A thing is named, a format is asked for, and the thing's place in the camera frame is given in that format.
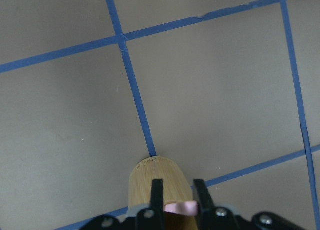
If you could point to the pink chopstick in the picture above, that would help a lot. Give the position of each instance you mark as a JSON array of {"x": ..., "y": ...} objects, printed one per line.
[{"x": 185, "y": 208}]

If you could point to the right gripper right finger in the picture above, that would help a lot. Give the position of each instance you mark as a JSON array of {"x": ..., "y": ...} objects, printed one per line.
[{"x": 205, "y": 204}]

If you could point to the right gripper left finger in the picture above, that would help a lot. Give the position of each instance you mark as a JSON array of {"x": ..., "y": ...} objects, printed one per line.
[{"x": 157, "y": 204}]

